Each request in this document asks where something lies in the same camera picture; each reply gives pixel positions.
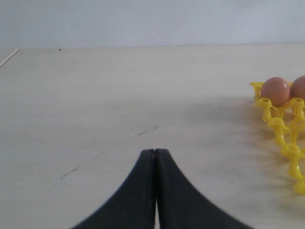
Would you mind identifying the yellow plastic egg tray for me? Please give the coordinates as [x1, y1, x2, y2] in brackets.
[250, 82, 305, 195]

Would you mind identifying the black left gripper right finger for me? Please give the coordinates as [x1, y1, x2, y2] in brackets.
[155, 149, 250, 229]

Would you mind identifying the brown egg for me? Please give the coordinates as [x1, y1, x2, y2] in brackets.
[260, 77, 290, 106]
[290, 76, 305, 100]

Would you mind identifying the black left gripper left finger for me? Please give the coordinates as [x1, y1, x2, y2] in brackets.
[74, 149, 156, 229]

